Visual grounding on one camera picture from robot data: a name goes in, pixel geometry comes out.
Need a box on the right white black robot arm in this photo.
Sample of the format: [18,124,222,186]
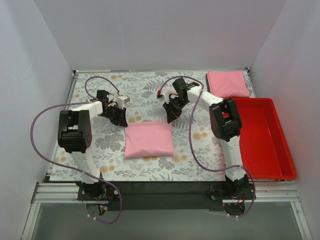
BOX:
[156,76,250,197]

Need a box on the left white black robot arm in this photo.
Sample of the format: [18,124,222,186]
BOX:
[57,90,130,199]

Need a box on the folded pink t shirt stack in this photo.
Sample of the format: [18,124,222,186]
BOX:
[206,70,250,98]

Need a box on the floral patterned table mat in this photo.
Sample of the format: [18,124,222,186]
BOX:
[49,71,256,182]

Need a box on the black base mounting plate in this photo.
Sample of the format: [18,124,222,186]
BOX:
[76,181,254,212]

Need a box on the red plastic bin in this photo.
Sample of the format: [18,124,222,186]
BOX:
[233,97,297,180]

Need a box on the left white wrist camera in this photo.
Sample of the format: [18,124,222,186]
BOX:
[116,95,130,109]

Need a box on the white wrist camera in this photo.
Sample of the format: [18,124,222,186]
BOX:
[116,95,130,109]
[156,90,171,102]

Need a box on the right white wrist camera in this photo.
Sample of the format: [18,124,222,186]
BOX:
[156,90,171,102]

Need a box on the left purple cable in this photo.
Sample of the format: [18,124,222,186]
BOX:
[30,76,124,224]

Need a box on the purple cable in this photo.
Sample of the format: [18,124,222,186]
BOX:
[157,76,257,219]
[30,76,124,224]

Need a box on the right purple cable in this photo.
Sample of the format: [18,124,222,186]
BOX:
[157,76,257,219]

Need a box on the aluminium frame rail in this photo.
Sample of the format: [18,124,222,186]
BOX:
[21,181,312,240]

